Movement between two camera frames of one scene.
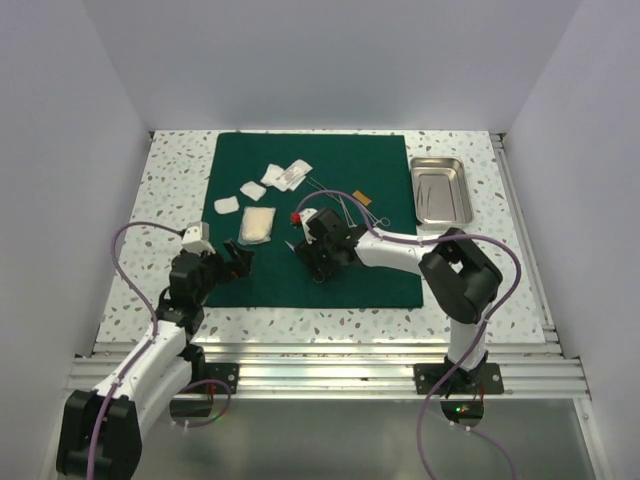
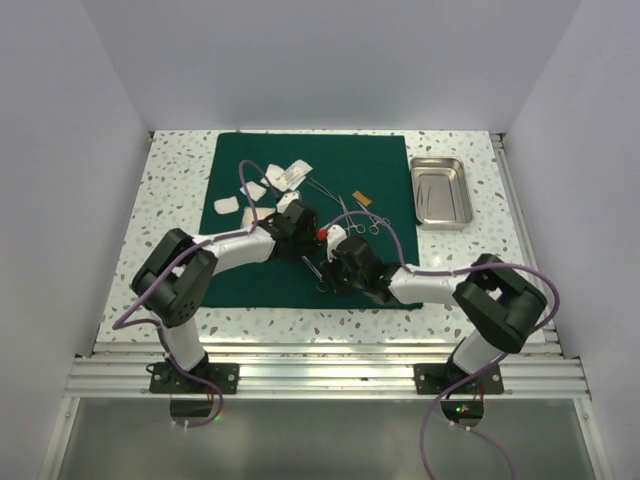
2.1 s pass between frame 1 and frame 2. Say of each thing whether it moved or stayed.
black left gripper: moved
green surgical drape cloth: stayed
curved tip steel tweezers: stayed
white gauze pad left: stayed
